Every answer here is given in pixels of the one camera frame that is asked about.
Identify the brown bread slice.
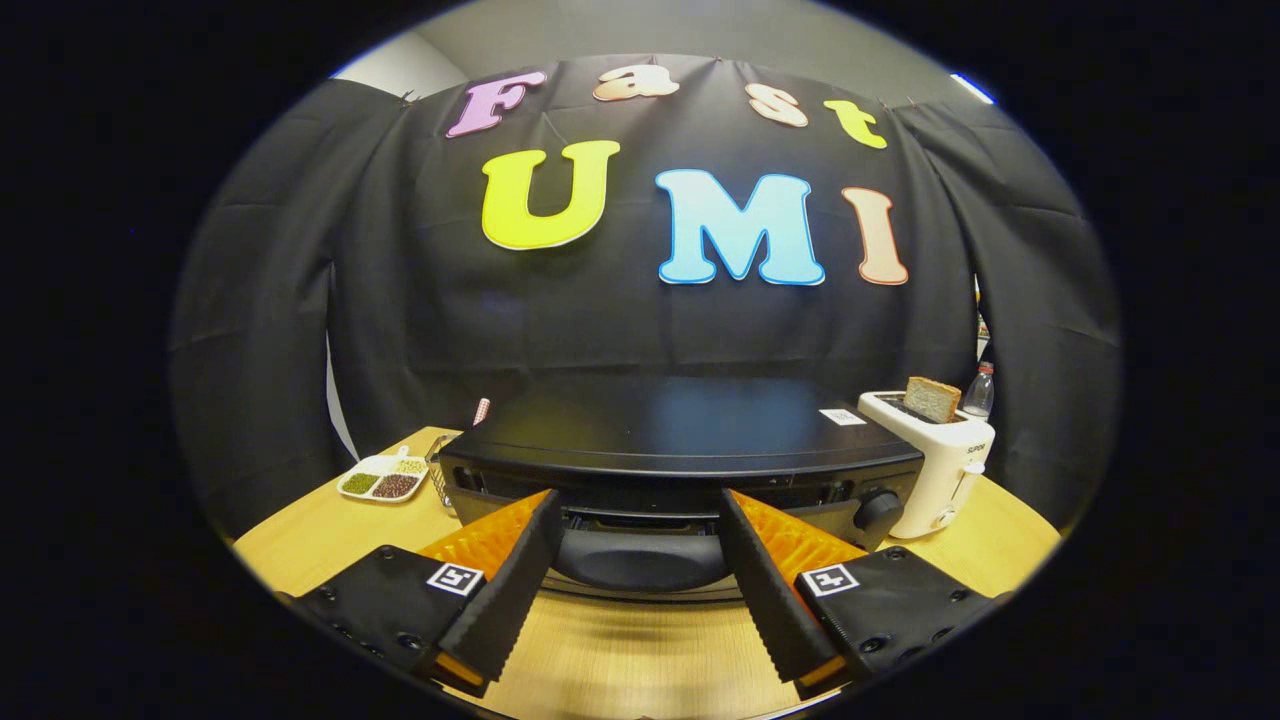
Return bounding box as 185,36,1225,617
904,376,963,424

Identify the metal wire basket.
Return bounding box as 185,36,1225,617
427,435,463,511

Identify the white toaster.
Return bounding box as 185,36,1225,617
858,390,997,541

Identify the black toaster oven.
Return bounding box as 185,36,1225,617
437,375,926,604

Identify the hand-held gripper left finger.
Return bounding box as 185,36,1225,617
280,488,566,699

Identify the clear plastic bottle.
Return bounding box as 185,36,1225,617
962,362,995,419

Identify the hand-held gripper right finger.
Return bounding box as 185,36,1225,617
718,488,1011,701

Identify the white divided bean dish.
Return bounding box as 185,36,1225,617
337,455,431,504

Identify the black backdrop cloth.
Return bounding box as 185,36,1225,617
168,52,1123,541

